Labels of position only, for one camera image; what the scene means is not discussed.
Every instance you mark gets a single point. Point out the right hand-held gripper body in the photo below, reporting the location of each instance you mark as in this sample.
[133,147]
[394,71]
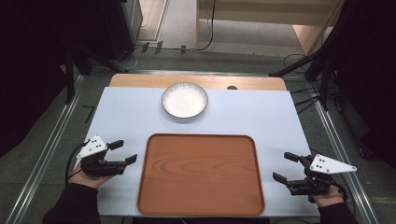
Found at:
[327,165]

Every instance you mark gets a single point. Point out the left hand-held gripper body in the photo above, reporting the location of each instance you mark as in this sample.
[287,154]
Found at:
[93,148]

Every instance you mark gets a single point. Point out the person's right hand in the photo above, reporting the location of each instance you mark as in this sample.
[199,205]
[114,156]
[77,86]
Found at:
[330,196]

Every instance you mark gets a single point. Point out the person's left hand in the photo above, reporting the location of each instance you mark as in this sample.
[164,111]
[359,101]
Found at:
[87,181]

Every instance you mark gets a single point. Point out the white table cover sheet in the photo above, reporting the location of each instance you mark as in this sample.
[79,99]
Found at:
[267,124]

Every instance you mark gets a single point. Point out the light wooden table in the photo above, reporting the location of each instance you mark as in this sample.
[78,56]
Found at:
[140,81]

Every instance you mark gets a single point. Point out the brown wooden tray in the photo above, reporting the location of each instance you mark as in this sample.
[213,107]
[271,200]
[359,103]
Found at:
[200,175]

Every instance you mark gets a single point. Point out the black metal stand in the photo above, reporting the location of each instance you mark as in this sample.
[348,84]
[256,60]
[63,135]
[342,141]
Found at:
[69,81]
[314,62]

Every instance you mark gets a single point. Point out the white round bowl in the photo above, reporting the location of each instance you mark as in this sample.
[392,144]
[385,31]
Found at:
[184,101]

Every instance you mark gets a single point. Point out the black curtain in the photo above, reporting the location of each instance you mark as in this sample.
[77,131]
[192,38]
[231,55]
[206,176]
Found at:
[31,68]
[367,77]

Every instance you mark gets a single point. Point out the small dark floor fitting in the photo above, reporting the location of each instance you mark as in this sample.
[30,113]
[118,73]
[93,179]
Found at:
[158,47]
[183,49]
[145,47]

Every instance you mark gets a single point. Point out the black cabinet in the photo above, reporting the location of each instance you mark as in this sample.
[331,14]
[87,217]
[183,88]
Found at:
[123,28]

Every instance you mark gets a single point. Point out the beige wooden shelf unit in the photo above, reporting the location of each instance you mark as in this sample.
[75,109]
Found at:
[264,15]

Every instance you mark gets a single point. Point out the silver floor rail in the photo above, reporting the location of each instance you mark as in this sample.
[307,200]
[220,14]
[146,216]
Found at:
[339,155]
[46,155]

